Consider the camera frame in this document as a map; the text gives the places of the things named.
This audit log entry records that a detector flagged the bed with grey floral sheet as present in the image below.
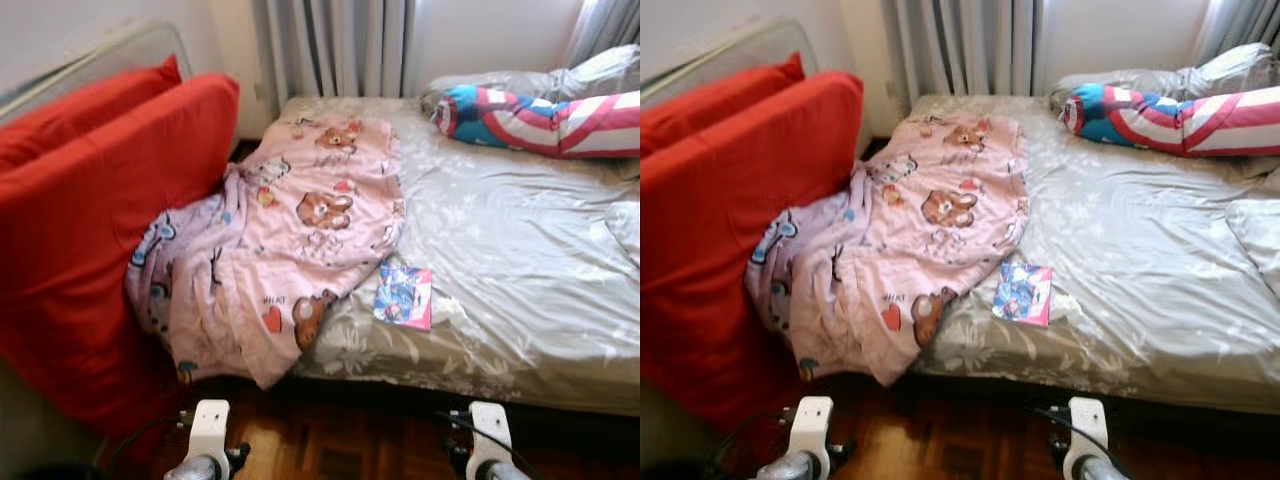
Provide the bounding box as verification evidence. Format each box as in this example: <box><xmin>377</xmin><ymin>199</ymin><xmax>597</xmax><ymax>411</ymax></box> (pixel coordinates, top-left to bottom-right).
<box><xmin>225</xmin><ymin>95</ymin><xmax>641</xmax><ymax>416</ymax></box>
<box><xmin>850</xmin><ymin>95</ymin><xmax>1280</xmax><ymax>416</ymax></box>

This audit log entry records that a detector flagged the plump grey floral pillow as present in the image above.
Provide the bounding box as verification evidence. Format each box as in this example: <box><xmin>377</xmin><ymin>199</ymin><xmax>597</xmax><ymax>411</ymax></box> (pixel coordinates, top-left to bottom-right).
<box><xmin>420</xmin><ymin>44</ymin><xmax>641</xmax><ymax>113</ymax></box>
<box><xmin>1048</xmin><ymin>42</ymin><xmax>1280</xmax><ymax>111</ymax></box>

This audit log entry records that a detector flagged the red white blue bolster pillow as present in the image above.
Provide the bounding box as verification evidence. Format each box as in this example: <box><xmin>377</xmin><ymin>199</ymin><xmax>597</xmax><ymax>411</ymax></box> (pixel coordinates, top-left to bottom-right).
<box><xmin>1062</xmin><ymin>84</ymin><xmax>1280</xmax><ymax>158</ymax></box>
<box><xmin>433</xmin><ymin>84</ymin><xmax>641</xmax><ymax>161</ymax></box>

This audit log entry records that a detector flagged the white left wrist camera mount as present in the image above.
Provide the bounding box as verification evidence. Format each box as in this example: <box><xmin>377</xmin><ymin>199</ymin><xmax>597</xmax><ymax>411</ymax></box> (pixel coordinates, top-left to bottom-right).
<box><xmin>790</xmin><ymin>396</ymin><xmax>835</xmax><ymax>463</ymax></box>
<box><xmin>188</xmin><ymin>399</ymin><xmax>231</xmax><ymax>463</ymax></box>

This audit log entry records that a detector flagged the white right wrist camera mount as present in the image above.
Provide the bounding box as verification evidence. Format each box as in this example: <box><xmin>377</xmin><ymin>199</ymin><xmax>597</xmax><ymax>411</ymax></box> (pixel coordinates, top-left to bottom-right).
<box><xmin>468</xmin><ymin>401</ymin><xmax>514</xmax><ymax>471</ymax></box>
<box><xmin>1062</xmin><ymin>397</ymin><xmax>1108</xmax><ymax>476</ymax></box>

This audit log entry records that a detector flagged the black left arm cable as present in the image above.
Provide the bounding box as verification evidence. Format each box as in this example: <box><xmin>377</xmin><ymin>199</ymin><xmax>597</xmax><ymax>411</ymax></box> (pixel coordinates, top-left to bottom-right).
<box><xmin>712</xmin><ymin>408</ymin><xmax>793</xmax><ymax>471</ymax></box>
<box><xmin>105</xmin><ymin>412</ymin><xmax>191</xmax><ymax>471</ymax></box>

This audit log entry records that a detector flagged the pink bear print blanket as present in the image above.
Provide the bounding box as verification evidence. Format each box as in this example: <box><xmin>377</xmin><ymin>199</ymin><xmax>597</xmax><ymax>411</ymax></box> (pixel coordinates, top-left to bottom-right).
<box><xmin>123</xmin><ymin>112</ymin><xmax>406</xmax><ymax>389</ymax></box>
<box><xmin>745</xmin><ymin>112</ymin><xmax>1031</xmax><ymax>387</ymax></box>

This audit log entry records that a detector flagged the grey striped curtain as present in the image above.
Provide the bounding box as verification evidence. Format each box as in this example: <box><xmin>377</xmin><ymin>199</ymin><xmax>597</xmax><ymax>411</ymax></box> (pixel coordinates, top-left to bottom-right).
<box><xmin>880</xmin><ymin>0</ymin><xmax>1046</xmax><ymax>101</ymax></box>
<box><xmin>1195</xmin><ymin>0</ymin><xmax>1280</xmax><ymax>66</ymax></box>
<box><xmin>250</xmin><ymin>0</ymin><xmax>416</xmax><ymax>106</ymax></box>
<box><xmin>565</xmin><ymin>0</ymin><xmax>641</xmax><ymax>69</ymax></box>

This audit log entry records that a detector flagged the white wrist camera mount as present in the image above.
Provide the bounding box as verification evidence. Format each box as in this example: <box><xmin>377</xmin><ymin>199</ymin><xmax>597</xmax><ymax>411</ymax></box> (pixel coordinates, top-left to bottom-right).
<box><xmin>188</xmin><ymin>399</ymin><xmax>231</xmax><ymax>463</ymax></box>
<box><xmin>790</xmin><ymin>396</ymin><xmax>835</xmax><ymax>463</ymax></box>
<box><xmin>1062</xmin><ymin>397</ymin><xmax>1108</xmax><ymax>476</ymax></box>
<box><xmin>468</xmin><ymin>401</ymin><xmax>514</xmax><ymax>471</ymax></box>

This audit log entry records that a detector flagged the colourful cartoon cover book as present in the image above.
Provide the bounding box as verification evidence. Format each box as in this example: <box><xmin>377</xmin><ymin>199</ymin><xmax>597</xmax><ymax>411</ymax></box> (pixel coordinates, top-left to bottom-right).
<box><xmin>992</xmin><ymin>260</ymin><xmax>1053</xmax><ymax>328</ymax></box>
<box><xmin>372</xmin><ymin>260</ymin><xmax>434</xmax><ymax>332</ymax></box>

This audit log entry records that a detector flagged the large red cushion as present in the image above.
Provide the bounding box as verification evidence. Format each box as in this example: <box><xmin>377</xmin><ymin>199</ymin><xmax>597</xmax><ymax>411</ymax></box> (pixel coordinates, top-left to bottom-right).
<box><xmin>0</xmin><ymin>72</ymin><xmax>241</xmax><ymax>441</ymax></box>
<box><xmin>640</xmin><ymin>70</ymin><xmax>866</xmax><ymax>431</ymax></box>

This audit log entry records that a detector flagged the small red cushion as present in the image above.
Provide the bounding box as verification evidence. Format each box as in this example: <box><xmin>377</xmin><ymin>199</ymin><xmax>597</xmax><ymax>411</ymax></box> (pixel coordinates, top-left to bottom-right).
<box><xmin>640</xmin><ymin>52</ymin><xmax>806</xmax><ymax>156</ymax></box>
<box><xmin>0</xmin><ymin>55</ymin><xmax>183</xmax><ymax>171</ymax></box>

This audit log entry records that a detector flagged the white green quilted mattress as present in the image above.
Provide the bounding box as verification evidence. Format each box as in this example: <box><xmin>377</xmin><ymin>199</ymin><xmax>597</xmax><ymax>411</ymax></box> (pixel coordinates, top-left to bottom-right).
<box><xmin>0</xmin><ymin>20</ymin><xmax>191</xmax><ymax>126</ymax></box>
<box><xmin>640</xmin><ymin>15</ymin><xmax>821</xmax><ymax>106</ymax></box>

